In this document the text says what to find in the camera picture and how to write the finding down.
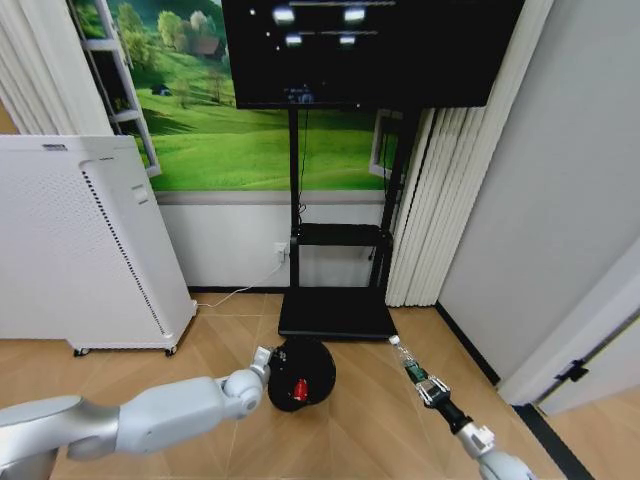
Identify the green landscape window mural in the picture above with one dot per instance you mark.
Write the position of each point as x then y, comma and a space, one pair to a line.
200, 125

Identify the black television floor stand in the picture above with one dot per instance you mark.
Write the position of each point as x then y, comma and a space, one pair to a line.
337, 315

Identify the white door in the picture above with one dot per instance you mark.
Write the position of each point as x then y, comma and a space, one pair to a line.
590, 330

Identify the black door hinge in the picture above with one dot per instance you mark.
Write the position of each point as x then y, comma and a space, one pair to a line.
572, 371

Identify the clear plastic bottle green label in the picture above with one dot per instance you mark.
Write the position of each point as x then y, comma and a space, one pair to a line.
406, 357

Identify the white wall socket with plug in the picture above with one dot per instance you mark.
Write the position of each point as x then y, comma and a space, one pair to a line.
281, 252

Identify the large black television screen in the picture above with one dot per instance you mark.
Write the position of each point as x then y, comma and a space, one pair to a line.
370, 55

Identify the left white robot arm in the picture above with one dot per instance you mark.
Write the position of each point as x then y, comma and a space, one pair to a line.
165, 415

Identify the red item in bin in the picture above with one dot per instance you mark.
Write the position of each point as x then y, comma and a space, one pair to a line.
300, 391

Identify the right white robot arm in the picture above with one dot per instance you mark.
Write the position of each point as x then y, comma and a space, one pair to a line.
492, 455

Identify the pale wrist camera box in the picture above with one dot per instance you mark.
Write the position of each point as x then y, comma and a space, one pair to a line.
431, 390

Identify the white pleated curtain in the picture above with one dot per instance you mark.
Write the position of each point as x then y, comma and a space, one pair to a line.
430, 210
45, 65

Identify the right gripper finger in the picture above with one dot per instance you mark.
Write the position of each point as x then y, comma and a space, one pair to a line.
440, 384
421, 393

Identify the white air purifier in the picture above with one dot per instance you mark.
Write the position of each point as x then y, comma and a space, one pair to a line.
65, 240

